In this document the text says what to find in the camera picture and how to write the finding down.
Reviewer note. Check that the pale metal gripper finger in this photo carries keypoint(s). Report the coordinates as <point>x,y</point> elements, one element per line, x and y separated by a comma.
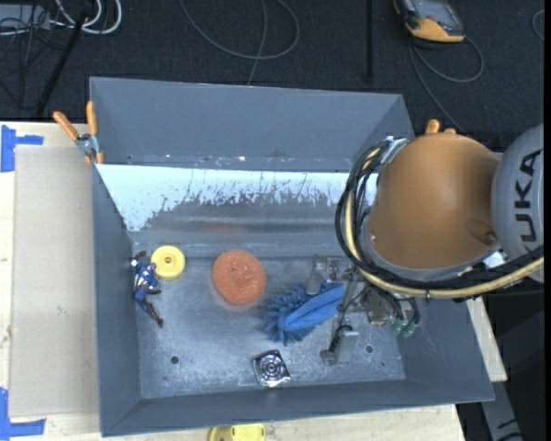
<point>317,277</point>
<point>347,342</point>

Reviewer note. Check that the blue microfibre duster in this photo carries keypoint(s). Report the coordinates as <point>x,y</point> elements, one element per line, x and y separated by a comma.
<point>303,313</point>

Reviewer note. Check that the orange round scrubber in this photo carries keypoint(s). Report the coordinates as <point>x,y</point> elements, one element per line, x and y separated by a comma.
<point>239,276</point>

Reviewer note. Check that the silver square metal piece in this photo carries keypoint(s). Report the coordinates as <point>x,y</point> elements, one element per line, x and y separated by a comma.
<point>271,369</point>

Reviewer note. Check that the grey metal bin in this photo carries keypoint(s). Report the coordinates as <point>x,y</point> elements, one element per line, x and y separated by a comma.
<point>211,352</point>

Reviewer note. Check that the yellow round disc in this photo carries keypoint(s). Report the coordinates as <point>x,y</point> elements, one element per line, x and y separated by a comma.
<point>169,262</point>

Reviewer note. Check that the blue superhero toy figure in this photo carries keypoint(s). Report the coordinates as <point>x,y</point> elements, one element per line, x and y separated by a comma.
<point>144,283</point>

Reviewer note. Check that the pale wood flat board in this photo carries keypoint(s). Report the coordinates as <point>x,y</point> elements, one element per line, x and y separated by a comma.
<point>50,283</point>

